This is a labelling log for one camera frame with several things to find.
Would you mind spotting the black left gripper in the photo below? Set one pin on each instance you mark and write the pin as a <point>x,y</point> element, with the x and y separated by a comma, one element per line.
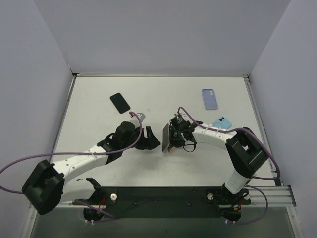
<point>144,138</point>

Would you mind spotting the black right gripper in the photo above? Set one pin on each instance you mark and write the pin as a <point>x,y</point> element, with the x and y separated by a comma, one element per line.
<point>174,137</point>

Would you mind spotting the light blue phone case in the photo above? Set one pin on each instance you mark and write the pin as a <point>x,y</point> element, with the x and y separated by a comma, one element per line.
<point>223,123</point>

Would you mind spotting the lilac phone case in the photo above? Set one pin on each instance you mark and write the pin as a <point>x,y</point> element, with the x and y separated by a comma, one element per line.
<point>209,99</point>

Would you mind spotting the black phone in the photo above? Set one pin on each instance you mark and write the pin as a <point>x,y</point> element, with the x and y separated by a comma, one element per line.
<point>120,103</point>

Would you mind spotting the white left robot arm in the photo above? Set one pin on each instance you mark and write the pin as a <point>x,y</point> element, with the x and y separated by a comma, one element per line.
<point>44,187</point>

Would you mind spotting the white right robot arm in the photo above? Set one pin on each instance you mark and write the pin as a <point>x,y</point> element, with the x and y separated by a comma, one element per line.
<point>244,149</point>

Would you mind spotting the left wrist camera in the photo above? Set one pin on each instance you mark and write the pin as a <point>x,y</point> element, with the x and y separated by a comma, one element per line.
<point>136,117</point>

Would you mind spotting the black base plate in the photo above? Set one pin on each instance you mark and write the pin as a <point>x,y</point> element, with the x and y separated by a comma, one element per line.
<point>107,203</point>

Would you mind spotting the aluminium front rail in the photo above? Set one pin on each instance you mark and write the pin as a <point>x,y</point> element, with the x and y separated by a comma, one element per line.
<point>277,196</point>

